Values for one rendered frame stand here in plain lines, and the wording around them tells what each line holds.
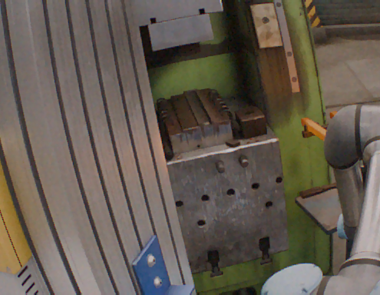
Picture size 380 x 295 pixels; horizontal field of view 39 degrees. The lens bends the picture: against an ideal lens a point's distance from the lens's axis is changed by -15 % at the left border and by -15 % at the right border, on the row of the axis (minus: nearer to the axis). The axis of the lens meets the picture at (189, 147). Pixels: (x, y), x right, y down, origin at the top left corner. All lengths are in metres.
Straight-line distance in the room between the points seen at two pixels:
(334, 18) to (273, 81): 5.95
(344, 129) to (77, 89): 0.73
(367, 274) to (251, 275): 1.27
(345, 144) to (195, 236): 0.98
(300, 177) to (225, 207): 0.39
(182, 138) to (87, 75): 1.38
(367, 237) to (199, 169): 1.04
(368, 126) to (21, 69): 0.82
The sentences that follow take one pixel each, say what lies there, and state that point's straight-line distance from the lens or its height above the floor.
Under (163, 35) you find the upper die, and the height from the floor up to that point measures 1.32.
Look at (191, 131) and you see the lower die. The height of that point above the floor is 0.98.
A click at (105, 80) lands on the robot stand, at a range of 0.67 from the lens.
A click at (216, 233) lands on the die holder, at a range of 2.09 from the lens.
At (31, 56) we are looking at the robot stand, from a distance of 0.54.
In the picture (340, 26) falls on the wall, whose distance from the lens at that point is 8.07.
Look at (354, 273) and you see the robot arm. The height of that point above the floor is 1.05.
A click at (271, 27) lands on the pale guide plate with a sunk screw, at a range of 2.09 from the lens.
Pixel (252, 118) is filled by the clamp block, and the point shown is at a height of 0.98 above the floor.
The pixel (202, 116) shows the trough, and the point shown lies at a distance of 2.10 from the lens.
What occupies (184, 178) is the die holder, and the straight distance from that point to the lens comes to 1.98.
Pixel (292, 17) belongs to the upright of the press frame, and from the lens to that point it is 2.14.
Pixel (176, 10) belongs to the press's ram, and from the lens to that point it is 1.90.
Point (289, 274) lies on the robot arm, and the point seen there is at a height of 1.04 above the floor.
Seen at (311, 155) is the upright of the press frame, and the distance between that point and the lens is 2.29.
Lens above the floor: 1.64
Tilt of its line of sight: 21 degrees down
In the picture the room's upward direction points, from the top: 11 degrees counter-clockwise
